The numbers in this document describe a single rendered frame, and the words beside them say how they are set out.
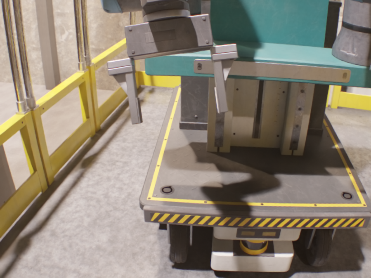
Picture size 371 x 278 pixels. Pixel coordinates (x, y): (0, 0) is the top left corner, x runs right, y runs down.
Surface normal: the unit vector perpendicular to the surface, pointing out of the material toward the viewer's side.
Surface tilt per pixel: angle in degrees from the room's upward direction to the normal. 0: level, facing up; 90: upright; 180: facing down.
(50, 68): 90
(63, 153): 90
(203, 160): 0
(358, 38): 73
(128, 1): 115
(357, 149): 0
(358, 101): 90
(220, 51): 67
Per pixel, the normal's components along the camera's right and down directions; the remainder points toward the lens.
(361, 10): -0.55, 0.40
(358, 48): -0.48, 0.12
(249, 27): -0.10, 0.47
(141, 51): -0.02, 0.09
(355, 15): -0.73, 0.32
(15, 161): 0.00, -0.88
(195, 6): 0.74, 0.32
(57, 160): 0.97, 0.11
